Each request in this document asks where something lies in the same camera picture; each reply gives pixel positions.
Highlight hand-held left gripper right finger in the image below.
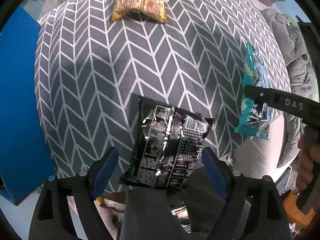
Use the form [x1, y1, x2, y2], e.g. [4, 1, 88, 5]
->
[201, 147, 292, 240]

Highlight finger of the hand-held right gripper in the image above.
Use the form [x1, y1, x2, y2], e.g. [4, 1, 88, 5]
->
[244, 85, 282, 109]

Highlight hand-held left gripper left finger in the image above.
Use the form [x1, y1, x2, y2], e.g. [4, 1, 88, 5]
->
[28, 146, 119, 240]

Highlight teal snack packet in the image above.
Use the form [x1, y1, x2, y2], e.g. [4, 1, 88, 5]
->
[234, 41, 272, 140]

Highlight black snack packet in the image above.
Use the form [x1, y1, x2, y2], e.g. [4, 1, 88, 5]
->
[119, 94, 215, 188]

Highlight blue-edged cardboard box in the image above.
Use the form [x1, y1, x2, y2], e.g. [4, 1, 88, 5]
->
[0, 6, 57, 205]

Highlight person's right hand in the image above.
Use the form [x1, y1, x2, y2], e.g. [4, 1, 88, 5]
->
[296, 134, 317, 193]

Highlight crumpled white tissues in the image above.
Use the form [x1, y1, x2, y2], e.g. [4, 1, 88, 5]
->
[100, 196, 125, 213]

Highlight grey bed sheet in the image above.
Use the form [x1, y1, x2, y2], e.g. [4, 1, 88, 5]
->
[226, 112, 304, 178]

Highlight grey padded jacket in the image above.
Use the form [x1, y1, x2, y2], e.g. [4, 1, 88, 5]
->
[260, 7, 319, 100]

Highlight orange slatted crate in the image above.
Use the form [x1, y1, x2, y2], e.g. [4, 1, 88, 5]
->
[282, 192, 315, 228]

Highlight banded orange green snack bundle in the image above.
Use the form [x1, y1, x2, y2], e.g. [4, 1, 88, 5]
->
[111, 0, 179, 23]

